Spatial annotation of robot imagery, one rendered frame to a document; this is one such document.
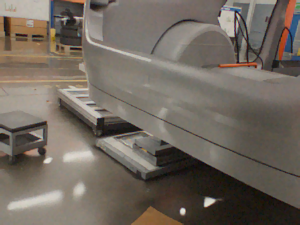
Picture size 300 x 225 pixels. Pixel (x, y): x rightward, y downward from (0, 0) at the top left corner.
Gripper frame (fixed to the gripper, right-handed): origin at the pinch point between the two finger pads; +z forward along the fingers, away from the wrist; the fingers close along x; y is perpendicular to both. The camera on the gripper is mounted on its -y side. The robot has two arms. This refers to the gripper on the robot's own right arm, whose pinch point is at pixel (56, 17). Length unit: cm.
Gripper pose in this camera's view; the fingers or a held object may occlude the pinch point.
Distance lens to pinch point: 345.9
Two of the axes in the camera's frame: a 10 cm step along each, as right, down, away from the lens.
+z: -6.5, 1.6, -7.5
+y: -2.0, 9.1, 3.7
